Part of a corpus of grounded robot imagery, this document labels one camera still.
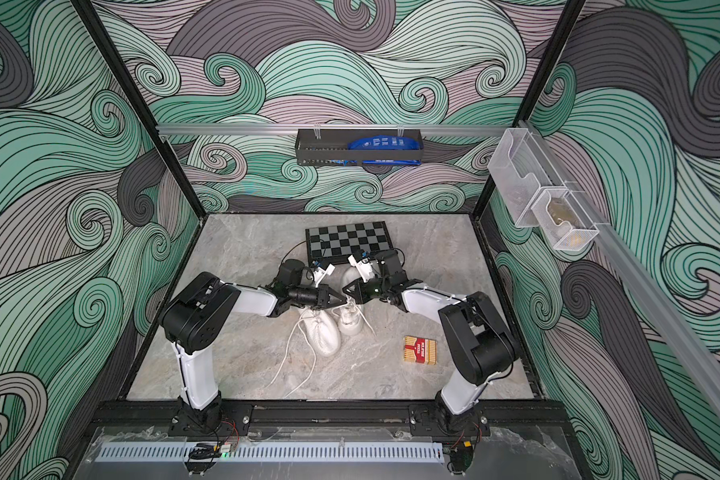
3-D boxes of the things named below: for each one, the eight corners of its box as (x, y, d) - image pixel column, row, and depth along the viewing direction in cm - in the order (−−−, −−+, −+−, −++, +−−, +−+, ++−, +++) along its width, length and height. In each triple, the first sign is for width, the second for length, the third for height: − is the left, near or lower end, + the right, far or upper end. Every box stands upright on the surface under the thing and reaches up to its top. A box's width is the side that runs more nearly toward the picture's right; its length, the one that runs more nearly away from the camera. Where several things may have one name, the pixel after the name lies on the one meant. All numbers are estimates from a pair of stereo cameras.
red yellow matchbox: (403, 361, 85) (404, 358, 83) (403, 338, 89) (404, 335, 87) (437, 366, 84) (439, 363, 82) (436, 342, 88) (438, 339, 87)
